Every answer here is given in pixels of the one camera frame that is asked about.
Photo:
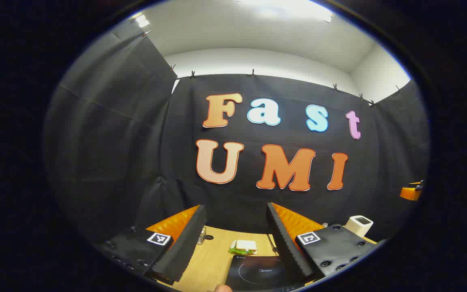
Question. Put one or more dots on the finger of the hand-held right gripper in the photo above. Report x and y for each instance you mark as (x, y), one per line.
(410, 193)

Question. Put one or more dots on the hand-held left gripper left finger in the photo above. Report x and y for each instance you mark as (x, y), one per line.
(185, 247)

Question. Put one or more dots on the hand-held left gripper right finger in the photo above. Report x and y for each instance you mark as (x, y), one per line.
(288, 243)

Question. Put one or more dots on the black induction cooktop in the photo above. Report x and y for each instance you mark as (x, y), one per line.
(258, 271)

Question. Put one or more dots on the metal mesh utensil holder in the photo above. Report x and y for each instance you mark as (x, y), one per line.
(201, 236)

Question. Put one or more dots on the sandwich with lettuce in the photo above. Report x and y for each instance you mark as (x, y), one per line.
(243, 246)

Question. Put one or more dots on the white toaster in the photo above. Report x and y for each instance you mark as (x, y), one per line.
(358, 226)

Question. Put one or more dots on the black backdrop cloth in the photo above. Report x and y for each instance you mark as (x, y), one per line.
(136, 142)

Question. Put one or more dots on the row of backdrop clips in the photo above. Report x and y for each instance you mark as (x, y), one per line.
(252, 73)

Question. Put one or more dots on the ceiling light panel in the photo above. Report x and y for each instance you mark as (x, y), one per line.
(142, 20)

